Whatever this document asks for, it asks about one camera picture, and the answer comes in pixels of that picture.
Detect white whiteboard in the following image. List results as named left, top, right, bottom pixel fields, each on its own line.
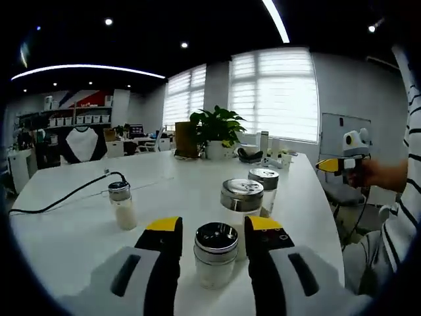
left=319, top=112, right=372, bottom=159

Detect person's grey trousers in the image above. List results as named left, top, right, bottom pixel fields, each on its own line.
left=341, top=230, right=395, bottom=296

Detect metal shelf with white bins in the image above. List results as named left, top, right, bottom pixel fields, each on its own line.
left=18, top=93, right=114, bottom=128

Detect brown paper bag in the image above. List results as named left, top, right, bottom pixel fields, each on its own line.
left=174, top=120, right=200, bottom=158

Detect large window white blinds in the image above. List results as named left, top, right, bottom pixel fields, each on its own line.
left=229, top=47, right=320, bottom=144

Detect person's right hand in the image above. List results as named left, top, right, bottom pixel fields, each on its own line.
left=347, top=161, right=376, bottom=189

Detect small seasoning bottle white powder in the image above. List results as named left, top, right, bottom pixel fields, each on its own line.
left=193, top=222, right=239, bottom=290

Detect curved ceiling light strip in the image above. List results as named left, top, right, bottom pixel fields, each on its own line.
left=11, top=64, right=166, bottom=82
left=262, top=0, right=291, bottom=44

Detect tall seasoning bottle brown powder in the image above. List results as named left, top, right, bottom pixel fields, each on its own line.
left=247, top=167, right=280, bottom=219

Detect black power cable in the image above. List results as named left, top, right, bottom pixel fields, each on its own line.
left=9, top=169, right=131, bottom=217

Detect white tall thermos bottle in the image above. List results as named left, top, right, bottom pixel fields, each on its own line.
left=259, top=130, right=270, bottom=157

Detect white VR controller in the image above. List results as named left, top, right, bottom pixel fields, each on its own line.
left=261, top=156, right=284, bottom=169

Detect small seasoning bottle beige powder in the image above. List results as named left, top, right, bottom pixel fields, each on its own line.
left=107, top=180, right=137, bottom=231

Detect tall seasoning bottle cream powder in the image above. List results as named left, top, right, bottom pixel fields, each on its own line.
left=219, top=178, right=265, bottom=261

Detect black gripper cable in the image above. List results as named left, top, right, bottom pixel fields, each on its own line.
left=341, top=187, right=370, bottom=253

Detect small green desk plant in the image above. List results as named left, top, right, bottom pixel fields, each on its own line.
left=113, top=123, right=131, bottom=138

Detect grey VR headset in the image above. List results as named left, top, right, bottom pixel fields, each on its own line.
left=237, top=147, right=264, bottom=165

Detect grey seat chair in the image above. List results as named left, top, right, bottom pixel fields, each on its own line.
left=322, top=171, right=366, bottom=211

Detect white office chair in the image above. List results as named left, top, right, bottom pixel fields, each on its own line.
left=137, top=126, right=167, bottom=153

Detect green potted plant white pot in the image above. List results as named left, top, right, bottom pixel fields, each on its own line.
left=189, top=105, right=247, bottom=161

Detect group of ceiling spotlights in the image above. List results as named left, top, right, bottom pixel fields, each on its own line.
left=22, top=18, right=378, bottom=93

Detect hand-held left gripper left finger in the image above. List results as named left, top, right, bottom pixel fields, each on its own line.
left=59, top=215, right=184, bottom=316

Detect person in striped shirt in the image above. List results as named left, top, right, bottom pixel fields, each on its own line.
left=378, top=44, right=421, bottom=274

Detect narrow window white blinds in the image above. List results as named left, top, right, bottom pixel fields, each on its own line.
left=162, top=64, right=207, bottom=126

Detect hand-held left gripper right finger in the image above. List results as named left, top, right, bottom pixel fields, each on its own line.
left=243, top=215, right=372, bottom=316

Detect white drawer cabinet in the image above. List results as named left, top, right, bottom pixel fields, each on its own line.
left=105, top=140, right=125, bottom=159

